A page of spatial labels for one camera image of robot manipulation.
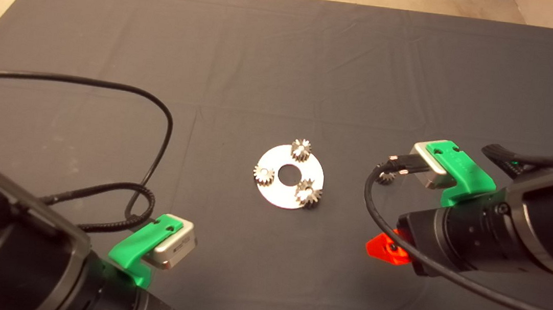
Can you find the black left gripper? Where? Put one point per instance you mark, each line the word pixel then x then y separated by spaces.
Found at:
pixel 122 303

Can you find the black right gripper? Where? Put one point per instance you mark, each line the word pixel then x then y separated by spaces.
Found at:
pixel 458 235

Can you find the small dark steel gear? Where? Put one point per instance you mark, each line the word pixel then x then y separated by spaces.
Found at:
pixel 385 178

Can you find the large steel gear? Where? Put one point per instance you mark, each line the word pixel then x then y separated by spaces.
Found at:
pixel 308 193

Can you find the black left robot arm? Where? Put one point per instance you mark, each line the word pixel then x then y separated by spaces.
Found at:
pixel 0 239

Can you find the small steel spur gear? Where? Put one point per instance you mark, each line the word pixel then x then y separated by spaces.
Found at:
pixel 301 150
pixel 263 175

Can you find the round metal plate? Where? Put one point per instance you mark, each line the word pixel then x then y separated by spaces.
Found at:
pixel 277 196

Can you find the dark grey table cloth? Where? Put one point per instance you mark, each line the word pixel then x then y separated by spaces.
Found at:
pixel 264 71

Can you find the green left camera mount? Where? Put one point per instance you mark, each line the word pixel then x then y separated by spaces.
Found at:
pixel 135 248

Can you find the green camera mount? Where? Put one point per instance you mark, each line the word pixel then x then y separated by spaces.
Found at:
pixel 135 248
pixel 465 172

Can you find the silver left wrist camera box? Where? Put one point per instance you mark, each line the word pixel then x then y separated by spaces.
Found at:
pixel 177 247

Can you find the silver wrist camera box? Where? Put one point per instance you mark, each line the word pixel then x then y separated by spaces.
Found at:
pixel 427 165
pixel 177 247

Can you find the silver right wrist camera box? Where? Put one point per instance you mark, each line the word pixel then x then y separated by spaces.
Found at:
pixel 427 165

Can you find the green right camera mount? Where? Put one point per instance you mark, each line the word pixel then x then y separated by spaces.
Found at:
pixel 465 172

